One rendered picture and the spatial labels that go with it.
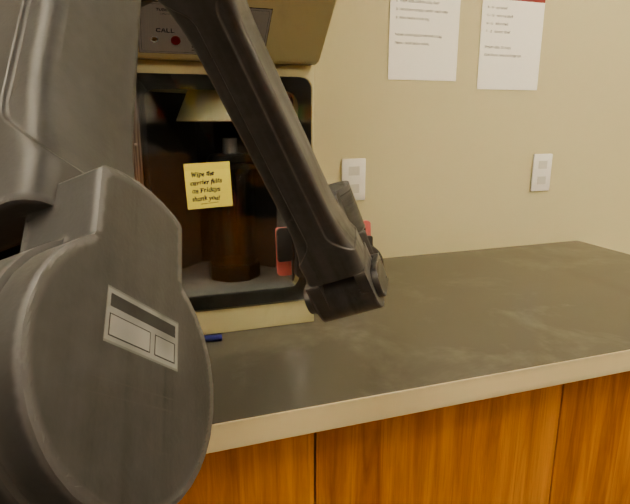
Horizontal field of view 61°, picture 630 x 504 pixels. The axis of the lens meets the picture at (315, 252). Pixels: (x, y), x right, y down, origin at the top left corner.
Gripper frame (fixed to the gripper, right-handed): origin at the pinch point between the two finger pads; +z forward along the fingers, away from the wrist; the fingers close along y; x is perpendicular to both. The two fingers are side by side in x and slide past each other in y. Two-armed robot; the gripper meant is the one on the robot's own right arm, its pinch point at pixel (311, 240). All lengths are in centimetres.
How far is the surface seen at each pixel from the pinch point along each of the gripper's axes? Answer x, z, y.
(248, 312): 15.8, 17.1, 7.1
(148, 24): -31.8, 8.1, 20.8
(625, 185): 3, 61, -130
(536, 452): 39, -8, -37
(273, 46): -29.7, 10.4, 1.9
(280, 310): 16.2, 17.2, 1.0
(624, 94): -26, 60, -125
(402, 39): -40, 58, -46
